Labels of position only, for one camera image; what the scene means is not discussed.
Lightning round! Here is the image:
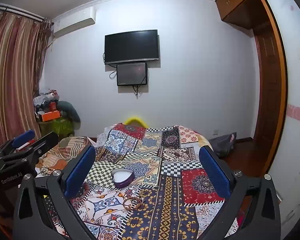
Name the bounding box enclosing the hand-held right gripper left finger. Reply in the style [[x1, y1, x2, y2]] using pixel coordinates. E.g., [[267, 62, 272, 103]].
[[12, 145, 98, 240]]

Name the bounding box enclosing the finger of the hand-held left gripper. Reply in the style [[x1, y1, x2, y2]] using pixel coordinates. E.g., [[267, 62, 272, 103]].
[[0, 132, 59, 166], [0, 129, 37, 155]]

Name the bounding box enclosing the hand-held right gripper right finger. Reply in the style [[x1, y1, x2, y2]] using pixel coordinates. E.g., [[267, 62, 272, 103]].
[[199, 145, 282, 240]]

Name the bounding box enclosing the bunch of brown bracelets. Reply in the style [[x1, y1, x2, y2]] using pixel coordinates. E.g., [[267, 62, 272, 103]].
[[122, 191, 143, 210]]

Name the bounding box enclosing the green bag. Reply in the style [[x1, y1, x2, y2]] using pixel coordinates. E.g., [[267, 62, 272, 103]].
[[39, 119, 74, 140]]

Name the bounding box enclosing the orange striped patterned blanket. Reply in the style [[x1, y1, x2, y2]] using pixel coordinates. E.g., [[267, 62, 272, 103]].
[[37, 135, 95, 180]]

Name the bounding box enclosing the orange box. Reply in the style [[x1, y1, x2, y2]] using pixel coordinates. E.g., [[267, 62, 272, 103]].
[[41, 111, 61, 122]]

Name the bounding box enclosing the dark bag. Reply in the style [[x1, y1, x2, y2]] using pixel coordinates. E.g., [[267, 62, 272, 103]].
[[209, 132, 237, 158]]

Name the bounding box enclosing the pile of clutter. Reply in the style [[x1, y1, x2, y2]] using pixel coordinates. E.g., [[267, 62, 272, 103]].
[[34, 89, 62, 117]]

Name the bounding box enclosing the colourful patchwork blanket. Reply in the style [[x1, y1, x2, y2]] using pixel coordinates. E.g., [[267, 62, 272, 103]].
[[70, 123, 240, 240]]

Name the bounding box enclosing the red striped curtain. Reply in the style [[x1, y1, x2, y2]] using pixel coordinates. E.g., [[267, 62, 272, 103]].
[[0, 11, 52, 150]]

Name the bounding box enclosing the yellow rounded object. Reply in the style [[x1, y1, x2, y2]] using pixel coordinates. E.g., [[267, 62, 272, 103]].
[[124, 116, 148, 127]]

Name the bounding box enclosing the brown wooden door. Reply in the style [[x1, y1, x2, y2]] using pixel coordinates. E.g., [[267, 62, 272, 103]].
[[252, 21, 280, 170]]

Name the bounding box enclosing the white air conditioner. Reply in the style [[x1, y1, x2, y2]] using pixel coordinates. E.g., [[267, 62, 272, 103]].
[[52, 6, 96, 38]]

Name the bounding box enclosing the wooden overhead cabinet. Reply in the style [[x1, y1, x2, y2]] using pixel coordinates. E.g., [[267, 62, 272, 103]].
[[215, 0, 268, 29]]

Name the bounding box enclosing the small wall monitor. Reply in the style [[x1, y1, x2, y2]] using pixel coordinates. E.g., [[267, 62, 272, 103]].
[[116, 62, 148, 87]]

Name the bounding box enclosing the curtain rail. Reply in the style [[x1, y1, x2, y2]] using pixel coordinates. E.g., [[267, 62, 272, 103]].
[[0, 3, 44, 22]]

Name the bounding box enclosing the large wall television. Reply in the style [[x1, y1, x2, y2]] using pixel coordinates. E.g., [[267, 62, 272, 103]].
[[104, 29, 158, 65]]

